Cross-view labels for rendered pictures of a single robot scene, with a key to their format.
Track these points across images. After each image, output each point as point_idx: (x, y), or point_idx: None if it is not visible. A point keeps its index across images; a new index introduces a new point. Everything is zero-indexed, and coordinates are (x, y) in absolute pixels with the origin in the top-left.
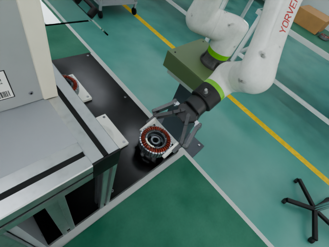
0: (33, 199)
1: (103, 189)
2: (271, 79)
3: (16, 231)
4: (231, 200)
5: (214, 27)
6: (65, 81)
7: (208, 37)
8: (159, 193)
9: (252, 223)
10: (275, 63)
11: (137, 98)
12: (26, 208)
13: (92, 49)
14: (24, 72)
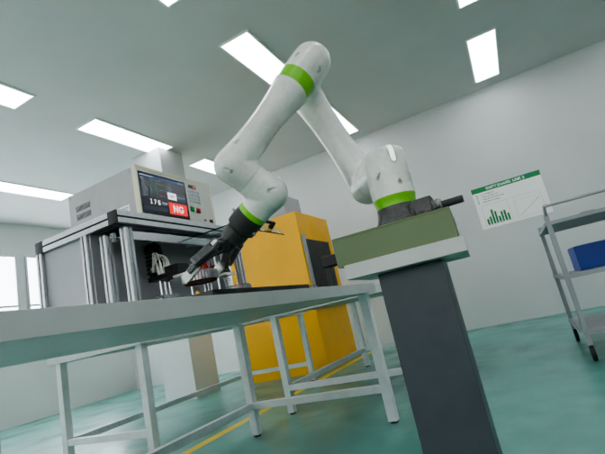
0: (92, 219)
1: (123, 263)
2: (218, 154)
3: (90, 248)
4: (158, 299)
5: (356, 177)
6: (152, 214)
7: (365, 193)
8: None
9: (123, 302)
10: (228, 143)
11: (277, 290)
12: (90, 222)
13: (321, 286)
14: (133, 204)
